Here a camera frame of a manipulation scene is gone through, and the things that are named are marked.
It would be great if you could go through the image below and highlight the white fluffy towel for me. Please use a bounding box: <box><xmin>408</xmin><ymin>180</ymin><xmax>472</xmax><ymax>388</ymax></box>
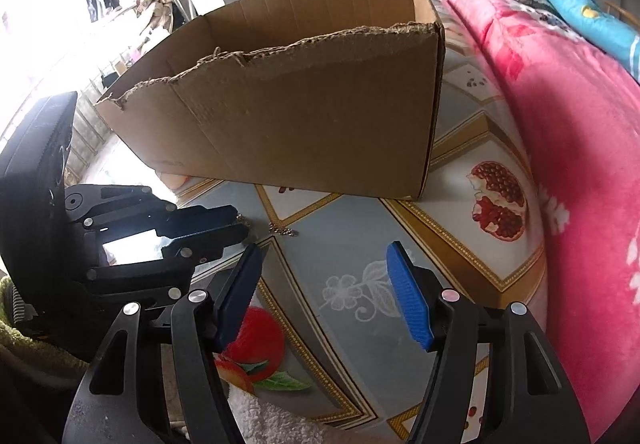
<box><xmin>228</xmin><ymin>386</ymin><xmax>352</xmax><ymax>444</ymax></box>

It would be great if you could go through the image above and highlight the fruit pattern tablecloth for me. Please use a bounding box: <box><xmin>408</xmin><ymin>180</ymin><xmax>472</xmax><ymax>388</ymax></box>
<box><xmin>94</xmin><ymin>0</ymin><xmax>549</xmax><ymax>442</ymax></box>

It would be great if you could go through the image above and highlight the brown cardboard box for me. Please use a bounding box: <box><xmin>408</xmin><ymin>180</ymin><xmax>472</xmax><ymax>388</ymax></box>
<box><xmin>96</xmin><ymin>0</ymin><xmax>446</xmax><ymax>199</ymax></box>

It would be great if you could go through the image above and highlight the pink floral quilt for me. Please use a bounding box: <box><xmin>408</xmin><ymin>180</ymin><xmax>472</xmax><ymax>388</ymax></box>
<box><xmin>442</xmin><ymin>0</ymin><xmax>639</xmax><ymax>443</ymax></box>

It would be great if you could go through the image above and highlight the blue cartoon pillow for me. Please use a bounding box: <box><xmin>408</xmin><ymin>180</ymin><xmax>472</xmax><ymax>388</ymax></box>
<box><xmin>548</xmin><ymin>0</ymin><xmax>639</xmax><ymax>81</ymax></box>

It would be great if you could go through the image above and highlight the small gold chain clasp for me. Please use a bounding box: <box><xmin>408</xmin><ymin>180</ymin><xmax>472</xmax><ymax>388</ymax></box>
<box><xmin>269</xmin><ymin>223</ymin><xmax>298</xmax><ymax>237</ymax></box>

